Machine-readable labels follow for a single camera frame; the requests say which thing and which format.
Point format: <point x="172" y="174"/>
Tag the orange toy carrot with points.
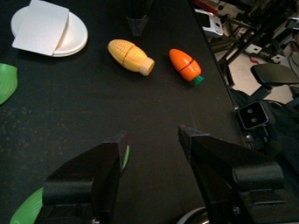
<point x="184" y="65"/>

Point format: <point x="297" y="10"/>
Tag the green toy husk leaf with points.
<point x="126" y="157"/>
<point x="7" y="84"/>
<point x="27" y="208"/>

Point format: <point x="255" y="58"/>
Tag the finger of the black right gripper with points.
<point x="136" y="24"/>

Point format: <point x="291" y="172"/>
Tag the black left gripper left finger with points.
<point x="82" y="180"/>

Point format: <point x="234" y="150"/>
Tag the white square foot plate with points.
<point x="253" y="49"/>
<point x="278" y="58"/>

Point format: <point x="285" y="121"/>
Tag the black metal frame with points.
<point x="223" y="70"/>

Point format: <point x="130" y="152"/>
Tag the yellow toy corn cob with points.
<point x="128" y="55"/>

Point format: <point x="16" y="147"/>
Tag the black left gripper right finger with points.
<point x="238" y="172"/>

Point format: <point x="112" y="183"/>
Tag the white box device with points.
<point x="213" y="24"/>

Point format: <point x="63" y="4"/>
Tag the white round plate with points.
<point x="76" y="38"/>

